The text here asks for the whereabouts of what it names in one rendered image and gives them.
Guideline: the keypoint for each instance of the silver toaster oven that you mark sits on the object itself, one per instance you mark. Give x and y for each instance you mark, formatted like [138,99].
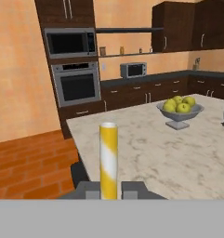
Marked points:
[133,70]

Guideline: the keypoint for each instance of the yellow and white striped straw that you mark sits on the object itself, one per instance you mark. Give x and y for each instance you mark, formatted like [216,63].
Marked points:
[108,161]

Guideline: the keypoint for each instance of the brown jar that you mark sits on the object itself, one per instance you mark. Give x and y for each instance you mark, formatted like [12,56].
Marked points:
[102,51]

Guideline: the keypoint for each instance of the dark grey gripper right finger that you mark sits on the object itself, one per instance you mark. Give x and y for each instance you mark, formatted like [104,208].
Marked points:
[133,187]

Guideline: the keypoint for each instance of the small dark jar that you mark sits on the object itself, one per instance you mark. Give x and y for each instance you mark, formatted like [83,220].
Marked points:
[140,50]

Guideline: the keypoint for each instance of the tools in a pot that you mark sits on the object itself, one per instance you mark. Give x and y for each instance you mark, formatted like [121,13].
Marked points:
[196,64]

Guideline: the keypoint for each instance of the dark wood tall cupboard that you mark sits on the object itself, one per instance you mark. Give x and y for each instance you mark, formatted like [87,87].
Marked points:
[51,14]

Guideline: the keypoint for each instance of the yellow jar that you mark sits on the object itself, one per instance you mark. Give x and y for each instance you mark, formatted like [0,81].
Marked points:
[121,50]

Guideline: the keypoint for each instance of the dark wood base cupboards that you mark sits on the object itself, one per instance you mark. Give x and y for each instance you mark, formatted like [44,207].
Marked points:
[166,88]

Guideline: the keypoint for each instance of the white wall socket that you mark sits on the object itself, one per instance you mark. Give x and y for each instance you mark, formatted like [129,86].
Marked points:
[103,66]

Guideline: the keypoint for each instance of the green apple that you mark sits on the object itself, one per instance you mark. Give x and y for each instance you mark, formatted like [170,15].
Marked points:
[169,107]
[177,99]
[183,108]
[189,100]

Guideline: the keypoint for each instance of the grey footed fruit bowl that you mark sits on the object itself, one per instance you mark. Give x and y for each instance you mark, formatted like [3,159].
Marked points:
[180,117]

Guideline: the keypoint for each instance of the silver built-in microwave oven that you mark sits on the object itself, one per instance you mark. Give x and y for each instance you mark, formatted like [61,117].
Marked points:
[70,43]

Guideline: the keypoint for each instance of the dark wall shelves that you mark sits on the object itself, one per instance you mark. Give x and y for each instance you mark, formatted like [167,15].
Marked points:
[129,30]

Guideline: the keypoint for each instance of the dark wood wall cupboards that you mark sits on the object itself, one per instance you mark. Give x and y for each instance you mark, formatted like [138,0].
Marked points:
[191,26]

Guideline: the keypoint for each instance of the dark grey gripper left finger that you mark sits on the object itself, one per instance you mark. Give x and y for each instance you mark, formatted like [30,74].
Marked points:
[89,188]

